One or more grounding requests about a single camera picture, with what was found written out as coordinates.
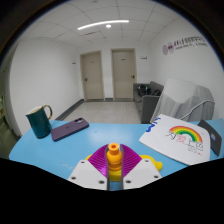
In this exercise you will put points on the round ceiling light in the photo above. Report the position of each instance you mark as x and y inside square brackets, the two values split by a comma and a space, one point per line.
[108, 26]

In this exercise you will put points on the grey cloth-covered furniture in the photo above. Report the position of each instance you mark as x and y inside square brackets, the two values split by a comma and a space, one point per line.
[183, 98]

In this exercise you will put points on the purple smartphone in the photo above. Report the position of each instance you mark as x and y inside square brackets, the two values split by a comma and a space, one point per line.
[69, 129]

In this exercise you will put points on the yellow power strip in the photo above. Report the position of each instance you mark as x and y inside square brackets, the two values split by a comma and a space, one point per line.
[152, 163]

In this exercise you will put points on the beige door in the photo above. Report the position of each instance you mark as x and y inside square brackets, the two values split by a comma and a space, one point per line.
[92, 76]
[123, 74]

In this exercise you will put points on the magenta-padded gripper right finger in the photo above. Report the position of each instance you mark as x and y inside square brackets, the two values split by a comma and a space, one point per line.
[141, 173]

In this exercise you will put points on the long ceiling light strip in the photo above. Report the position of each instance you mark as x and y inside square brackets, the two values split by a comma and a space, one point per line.
[100, 24]

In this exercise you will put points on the wall logo sign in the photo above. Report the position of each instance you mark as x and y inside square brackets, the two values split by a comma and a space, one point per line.
[183, 45]

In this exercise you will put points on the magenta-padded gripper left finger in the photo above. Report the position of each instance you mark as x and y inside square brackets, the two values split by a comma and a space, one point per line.
[87, 172]

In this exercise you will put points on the white rainbow-print mouse pad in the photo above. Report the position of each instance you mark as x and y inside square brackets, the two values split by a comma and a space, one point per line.
[176, 141]

